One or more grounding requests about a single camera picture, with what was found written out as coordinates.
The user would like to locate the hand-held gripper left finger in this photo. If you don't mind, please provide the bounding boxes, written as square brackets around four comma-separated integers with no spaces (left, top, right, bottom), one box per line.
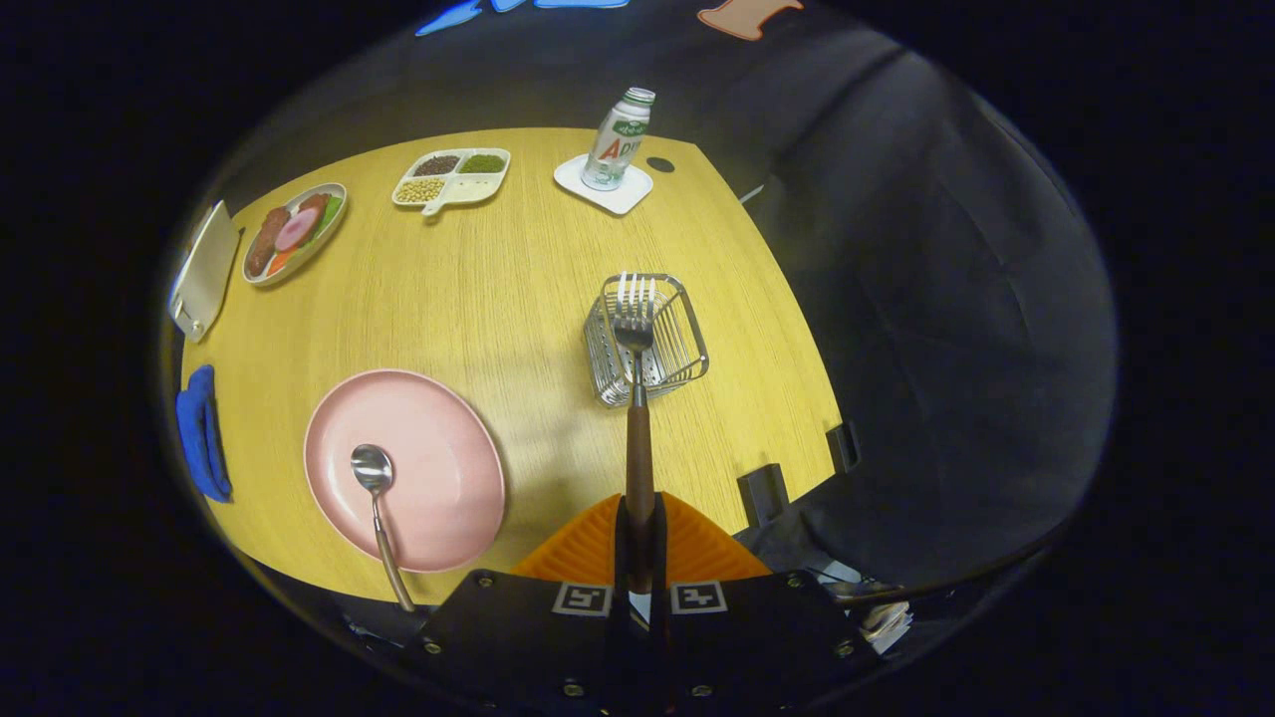
[398,493,638,713]

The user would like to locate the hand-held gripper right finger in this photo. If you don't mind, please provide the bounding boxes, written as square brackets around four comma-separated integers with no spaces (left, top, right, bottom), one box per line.
[637,493,888,713]

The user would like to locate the wooden handle metal fork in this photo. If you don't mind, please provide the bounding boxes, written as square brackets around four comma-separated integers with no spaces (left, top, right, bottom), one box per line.
[612,272,658,597]

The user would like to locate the wooden handle metal spoon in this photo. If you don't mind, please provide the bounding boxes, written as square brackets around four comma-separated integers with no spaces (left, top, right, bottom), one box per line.
[350,443,418,613]

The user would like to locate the black table clamp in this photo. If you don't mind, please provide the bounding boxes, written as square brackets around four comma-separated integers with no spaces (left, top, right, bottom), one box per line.
[737,463,790,529]
[826,420,861,474]

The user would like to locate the pink plate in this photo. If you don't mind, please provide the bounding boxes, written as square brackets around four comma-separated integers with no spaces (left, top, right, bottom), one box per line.
[303,368,507,575]

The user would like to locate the blue folded cloth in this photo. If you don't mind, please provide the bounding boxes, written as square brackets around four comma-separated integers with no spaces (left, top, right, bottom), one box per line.
[175,364,233,503]

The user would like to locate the white square coaster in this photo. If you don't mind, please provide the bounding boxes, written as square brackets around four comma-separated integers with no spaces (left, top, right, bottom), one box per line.
[554,152,654,216]

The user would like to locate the grey food plate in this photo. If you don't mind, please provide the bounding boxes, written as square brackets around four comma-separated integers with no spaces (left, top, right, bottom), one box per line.
[242,182,349,288]

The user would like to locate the white divided bean dish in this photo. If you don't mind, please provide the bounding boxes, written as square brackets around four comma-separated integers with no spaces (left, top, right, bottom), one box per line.
[391,147,512,217]

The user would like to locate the pink ham slice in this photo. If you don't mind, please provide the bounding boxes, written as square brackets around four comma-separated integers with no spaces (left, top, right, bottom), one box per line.
[275,207,322,252]

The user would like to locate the long brown meat slice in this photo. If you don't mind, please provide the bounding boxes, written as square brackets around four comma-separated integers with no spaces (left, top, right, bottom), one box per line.
[247,206,290,277]

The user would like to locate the white toaster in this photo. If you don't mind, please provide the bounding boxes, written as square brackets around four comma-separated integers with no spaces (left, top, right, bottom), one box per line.
[167,199,242,344]

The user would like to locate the clear plastic drink bottle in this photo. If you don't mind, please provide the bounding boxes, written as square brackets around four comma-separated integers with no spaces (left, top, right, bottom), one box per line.
[581,87,656,191]

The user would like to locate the metal wire basket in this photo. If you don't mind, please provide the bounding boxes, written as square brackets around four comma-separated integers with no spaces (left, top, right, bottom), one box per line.
[583,273,710,409]

